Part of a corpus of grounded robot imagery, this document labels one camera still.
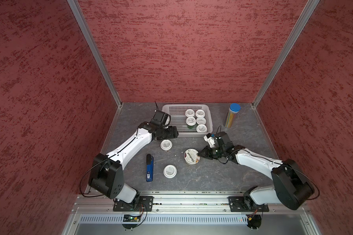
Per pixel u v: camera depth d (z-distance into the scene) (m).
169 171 0.79
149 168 0.82
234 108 0.92
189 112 1.04
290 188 0.43
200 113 1.04
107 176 0.42
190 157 0.83
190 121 1.00
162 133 0.71
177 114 1.10
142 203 0.73
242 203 0.72
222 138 0.69
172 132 0.74
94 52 0.88
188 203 0.76
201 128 0.97
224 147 0.68
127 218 0.71
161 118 0.66
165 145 0.90
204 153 0.77
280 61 0.93
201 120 1.01
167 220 0.77
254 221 0.69
